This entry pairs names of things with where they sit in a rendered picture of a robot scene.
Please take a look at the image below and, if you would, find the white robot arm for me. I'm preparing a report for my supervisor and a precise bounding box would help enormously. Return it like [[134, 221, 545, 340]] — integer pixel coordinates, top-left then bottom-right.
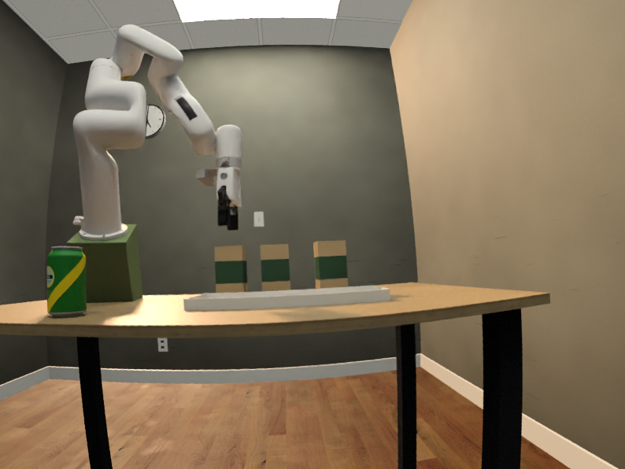
[[73, 24, 242, 241]]

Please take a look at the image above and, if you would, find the green drink can with yellow stripe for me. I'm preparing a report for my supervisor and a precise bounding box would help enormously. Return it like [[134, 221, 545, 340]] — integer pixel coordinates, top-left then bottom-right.
[[47, 246, 87, 318]]

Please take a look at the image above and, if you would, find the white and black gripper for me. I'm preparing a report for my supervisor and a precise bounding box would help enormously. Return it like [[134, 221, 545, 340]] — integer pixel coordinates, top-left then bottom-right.
[[216, 167, 242, 231]]

